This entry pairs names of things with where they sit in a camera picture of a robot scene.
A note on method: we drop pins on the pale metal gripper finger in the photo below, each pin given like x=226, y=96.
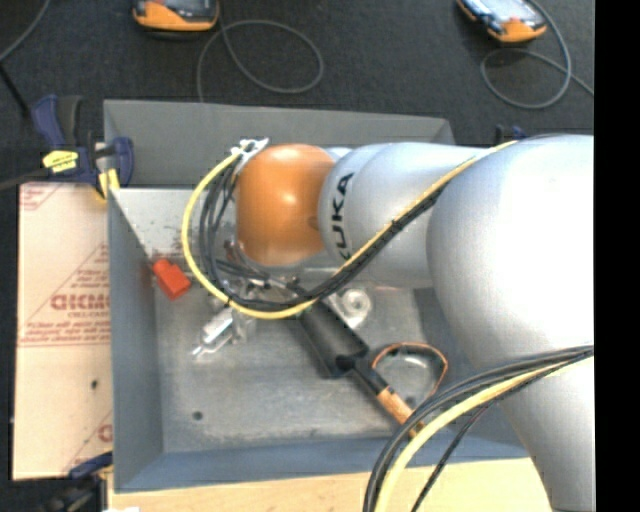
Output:
x=245, y=327
x=215, y=332

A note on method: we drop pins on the grey metal bin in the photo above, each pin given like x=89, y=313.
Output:
x=260, y=390

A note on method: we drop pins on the red plastic block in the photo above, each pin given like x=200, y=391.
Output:
x=172, y=279

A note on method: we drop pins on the brown cardboard board, red print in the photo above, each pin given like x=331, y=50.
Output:
x=60, y=360

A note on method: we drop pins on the black cylinder on white bracket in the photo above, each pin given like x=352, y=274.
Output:
x=332, y=340

